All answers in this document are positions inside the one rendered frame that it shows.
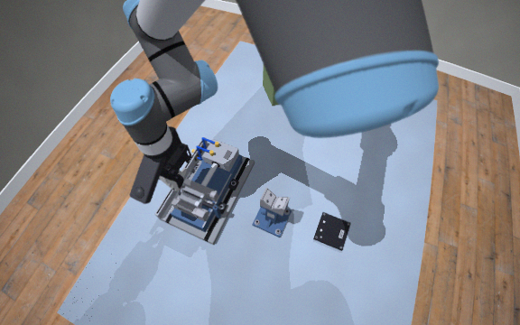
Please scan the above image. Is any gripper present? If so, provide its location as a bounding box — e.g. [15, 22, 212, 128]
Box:
[144, 126, 191, 191]

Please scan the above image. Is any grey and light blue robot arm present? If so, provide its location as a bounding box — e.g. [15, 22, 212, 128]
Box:
[110, 0, 439, 155]

